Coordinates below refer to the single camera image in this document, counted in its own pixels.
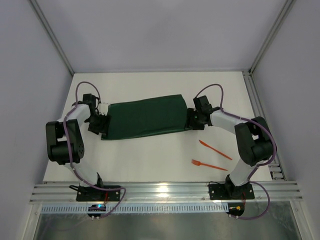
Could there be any dark green cloth napkin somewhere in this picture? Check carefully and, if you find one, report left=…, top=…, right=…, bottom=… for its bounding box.
left=101, top=94, right=189, bottom=141

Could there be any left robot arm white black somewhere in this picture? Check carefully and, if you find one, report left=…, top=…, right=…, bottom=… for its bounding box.
left=45, top=93, right=110, bottom=190

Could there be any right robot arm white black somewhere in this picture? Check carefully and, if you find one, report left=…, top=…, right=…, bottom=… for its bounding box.
left=186, top=95, right=277, bottom=200

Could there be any orange plastic knife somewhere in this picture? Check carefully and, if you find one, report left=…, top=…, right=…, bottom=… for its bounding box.
left=198, top=139, right=233, bottom=161

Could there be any orange plastic fork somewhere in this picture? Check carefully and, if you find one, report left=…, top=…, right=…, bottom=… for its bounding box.
left=191, top=159, right=228, bottom=171

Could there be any left black controller board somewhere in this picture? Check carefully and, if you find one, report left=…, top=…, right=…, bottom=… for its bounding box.
left=87, top=203, right=106, bottom=220

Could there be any black controller board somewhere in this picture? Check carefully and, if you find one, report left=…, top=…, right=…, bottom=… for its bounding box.
left=226, top=202, right=245, bottom=219
left=87, top=203, right=106, bottom=220

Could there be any right black controller board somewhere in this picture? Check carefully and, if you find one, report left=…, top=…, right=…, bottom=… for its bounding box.
left=226, top=202, right=245, bottom=219

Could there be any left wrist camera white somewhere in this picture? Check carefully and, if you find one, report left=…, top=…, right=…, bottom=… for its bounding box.
left=97, top=103, right=109, bottom=116

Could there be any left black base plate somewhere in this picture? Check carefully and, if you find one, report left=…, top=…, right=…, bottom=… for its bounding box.
left=76, top=185, right=121, bottom=202

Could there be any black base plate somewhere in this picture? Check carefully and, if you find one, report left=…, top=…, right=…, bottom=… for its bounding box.
left=208, top=183, right=255, bottom=200
left=76, top=185, right=121, bottom=202

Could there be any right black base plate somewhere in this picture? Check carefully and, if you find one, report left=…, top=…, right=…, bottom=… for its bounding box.
left=208, top=183, right=255, bottom=200

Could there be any aluminium front rail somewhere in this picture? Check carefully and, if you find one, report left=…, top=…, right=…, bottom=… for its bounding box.
left=29, top=181, right=303, bottom=204

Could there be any slotted grey cable duct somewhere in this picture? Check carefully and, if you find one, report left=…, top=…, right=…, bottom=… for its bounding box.
left=40, top=202, right=228, bottom=214

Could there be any right aluminium side rail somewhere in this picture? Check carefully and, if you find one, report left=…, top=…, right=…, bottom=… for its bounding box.
left=241, top=70, right=286, bottom=181

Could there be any left aluminium corner post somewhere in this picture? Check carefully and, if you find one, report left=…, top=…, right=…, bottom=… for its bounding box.
left=28, top=0, right=75, bottom=76

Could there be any aluminium corner post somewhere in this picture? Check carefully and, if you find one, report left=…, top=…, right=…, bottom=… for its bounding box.
left=28, top=0, right=75, bottom=76
left=248, top=0, right=296, bottom=75

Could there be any right aluminium corner post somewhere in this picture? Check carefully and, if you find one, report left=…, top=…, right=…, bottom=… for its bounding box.
left=248, top=0, right=296, bottom=75

